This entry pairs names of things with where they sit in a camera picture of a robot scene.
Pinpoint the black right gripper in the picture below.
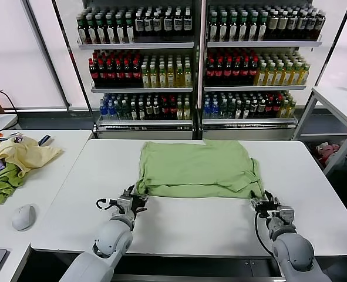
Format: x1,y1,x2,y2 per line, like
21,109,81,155
249,190,280,220

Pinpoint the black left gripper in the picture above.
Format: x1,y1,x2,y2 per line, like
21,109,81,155
122,184,150,219

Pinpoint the green polo shirt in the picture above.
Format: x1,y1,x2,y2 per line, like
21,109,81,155
135,140,265,200

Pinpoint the pink cloth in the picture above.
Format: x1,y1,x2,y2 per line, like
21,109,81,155
315,142,343,165

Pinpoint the black laundry basket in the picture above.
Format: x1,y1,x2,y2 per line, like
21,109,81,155
306,140,347,194

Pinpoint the blue white striped item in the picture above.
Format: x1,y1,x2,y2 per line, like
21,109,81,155
37,134,55,147

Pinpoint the white computer mouse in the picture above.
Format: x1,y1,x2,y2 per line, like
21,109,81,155
11,204,38,232

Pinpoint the pale yellow garment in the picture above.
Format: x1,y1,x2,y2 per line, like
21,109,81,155
0,135,65,179

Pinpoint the crumpled green garment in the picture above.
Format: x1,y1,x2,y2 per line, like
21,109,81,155
0,163,26,208

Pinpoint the metal beverage shelving unit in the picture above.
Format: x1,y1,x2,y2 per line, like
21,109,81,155
197,0,347,141
52,0,204,140

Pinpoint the green-cap dark tea bottle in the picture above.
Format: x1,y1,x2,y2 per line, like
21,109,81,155
208,14,218,42
96,14,106,45
218,14,228,42
77,14,87,45
238,14,249,42
86,14,97,45
228,14,238,42
115,14,126,45
124,14,135,44
106,14,116,45
258,14,268,42
248,14,258,42

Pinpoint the white-cap blue-label bottle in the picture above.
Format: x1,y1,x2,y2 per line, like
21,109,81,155
153,11,163,38
163,11,173,38
134,11,145,38
144,11,154,38
173,11,184,38
183,11,193,38

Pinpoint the white-cap beige-label bottle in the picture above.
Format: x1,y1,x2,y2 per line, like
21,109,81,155
268,11,279,41
316,11,326,41
306,11,317,41
297,11,308,41
278,11,288,41
287,11,298,41

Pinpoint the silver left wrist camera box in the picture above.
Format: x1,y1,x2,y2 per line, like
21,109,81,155
116,196,133,213

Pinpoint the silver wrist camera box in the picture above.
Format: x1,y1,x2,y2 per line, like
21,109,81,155
277,206,295,226
116,196,133,213

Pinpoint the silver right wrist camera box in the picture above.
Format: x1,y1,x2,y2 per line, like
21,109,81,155
277,206,295,226

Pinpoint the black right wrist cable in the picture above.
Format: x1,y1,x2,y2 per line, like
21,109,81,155
254,211,277,258

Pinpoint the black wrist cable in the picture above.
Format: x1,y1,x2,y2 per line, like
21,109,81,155
254,211,277,258
96,198,120,212

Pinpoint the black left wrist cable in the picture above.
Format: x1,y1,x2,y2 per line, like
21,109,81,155
96,198,120,212

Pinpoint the white metal-frame side table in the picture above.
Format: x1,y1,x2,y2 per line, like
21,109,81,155
292,85,347,177

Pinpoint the thin black power cable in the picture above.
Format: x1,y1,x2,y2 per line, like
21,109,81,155
0,90,23,130

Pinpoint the slanted grey metal post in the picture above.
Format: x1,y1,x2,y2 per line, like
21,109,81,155
22,0,73,112

